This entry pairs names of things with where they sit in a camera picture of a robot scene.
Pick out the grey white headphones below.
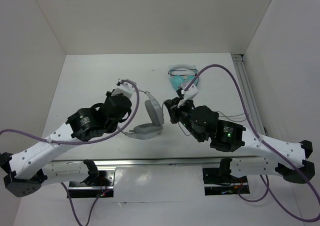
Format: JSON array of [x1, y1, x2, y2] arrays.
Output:
[[122, 90, 165, 140]]

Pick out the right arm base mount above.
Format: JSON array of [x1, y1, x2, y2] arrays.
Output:
[[199, 157, 250, 195]]

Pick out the aluminium front rail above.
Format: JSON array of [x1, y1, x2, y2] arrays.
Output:
[[49, 155, 261, 169]]

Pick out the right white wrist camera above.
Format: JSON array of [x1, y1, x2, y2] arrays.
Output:
[[176, 82, 199, 108]]

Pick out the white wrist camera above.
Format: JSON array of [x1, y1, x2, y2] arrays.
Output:
[[111, 79, 137, 99], [176, 82, 199, 108]]

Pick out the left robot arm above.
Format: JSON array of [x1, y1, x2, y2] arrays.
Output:
[[0, 90, 133, 197]]

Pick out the aluminium side rail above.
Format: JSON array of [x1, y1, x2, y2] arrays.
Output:
[[231, 54, 265, 135]]

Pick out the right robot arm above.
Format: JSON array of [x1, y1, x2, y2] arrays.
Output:
[[164, 97, 315, 184]]

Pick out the teal headphones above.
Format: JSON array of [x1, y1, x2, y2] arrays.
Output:
[[168, 64, 199, 91]]

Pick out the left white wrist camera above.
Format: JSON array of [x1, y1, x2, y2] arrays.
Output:
[[111, 79, 137, 99]]

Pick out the grey headphone cable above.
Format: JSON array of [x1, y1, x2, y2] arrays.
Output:
[[162, 103, 247, 136]]

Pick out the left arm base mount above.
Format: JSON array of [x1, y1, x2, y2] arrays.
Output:
[[67, 159, 116, 198]]

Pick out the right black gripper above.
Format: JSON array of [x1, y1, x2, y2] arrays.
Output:
[[163, 96, 204, 142]]

